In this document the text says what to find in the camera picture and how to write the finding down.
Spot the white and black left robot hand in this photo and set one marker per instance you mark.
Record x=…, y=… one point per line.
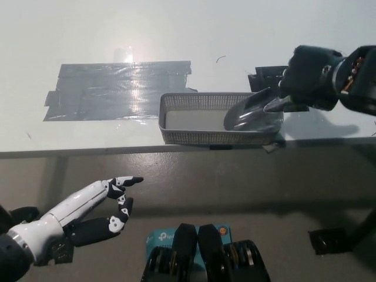
x=73, y=205

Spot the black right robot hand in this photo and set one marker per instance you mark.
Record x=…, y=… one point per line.
x=311, y=76

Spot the black tape patch on desk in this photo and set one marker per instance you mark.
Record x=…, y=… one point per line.
x=264, y=79

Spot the black table leg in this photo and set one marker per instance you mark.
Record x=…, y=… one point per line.
x=364, y=226
x=4, y=217

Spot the small grey tape piece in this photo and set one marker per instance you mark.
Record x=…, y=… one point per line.
x=271, y=148

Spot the teal cardboard box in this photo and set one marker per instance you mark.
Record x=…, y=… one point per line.
x=158, y=237

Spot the small black tape strip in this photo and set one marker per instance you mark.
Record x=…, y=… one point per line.
x=218, y=147

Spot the grey perforated plastic basket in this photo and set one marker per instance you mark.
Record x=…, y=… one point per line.
x=205, y=136

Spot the large grey duct tape patch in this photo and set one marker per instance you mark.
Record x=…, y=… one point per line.
x=102, y=94

